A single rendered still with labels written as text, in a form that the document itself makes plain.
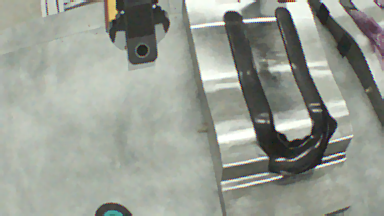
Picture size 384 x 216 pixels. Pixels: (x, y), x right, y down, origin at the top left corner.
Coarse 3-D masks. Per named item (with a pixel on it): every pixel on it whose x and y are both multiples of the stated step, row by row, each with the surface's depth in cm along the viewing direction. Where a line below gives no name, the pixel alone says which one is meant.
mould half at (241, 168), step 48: (192, 0) 119; (240, 0) 119; (192, 48) 120; (240, 96) 111; (288, 96) 110; (336, 96) 109; (240, 144) 104; (336, 144) 106; (240, 192) 108; (288, 192) 108; (336, 192) 108
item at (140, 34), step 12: (144, 0) 92; (132, 12) 92; (144, 12) 92; (132, 24) 92; (144, 24) 93; (132, 36) 93; (144, 36) 93; (132, 48) 93; (144, 48) 93; (156, 48) 93; (132, 60) 93; (144, 60) 94
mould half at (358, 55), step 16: (320, 0) 125; (336, 0) 125; (352, 0) 126; (368, 0) 126; (336, 16) 123; (336, 32) 125; (352, 32) 118; (352, 48) 120; (368, 48) 116; (352, 64) 124; (368, 64) 115; (368, 80) 119; (368, 96) 122
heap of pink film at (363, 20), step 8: (352, 16) 122; (360, 16) 120; (368, 16) 119; (360, 24) 118; (368, 24) 117; (376, 24) 117; (368, 32) 116; (376, 32) 115; (376, 40) 114; (376, 48) 115
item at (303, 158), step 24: (240, 24) 118; (288, 24) 118; (240, 48) 116; (288, 48) 117; (240, 72) 114; (264, 96) 110; (312, 96) 110; (264, 120) 107; (312, 120) 105; (264, 144) 108; (288, 144) 103; (312, 144) 110; (288, 168) 109; (312, 168) 106
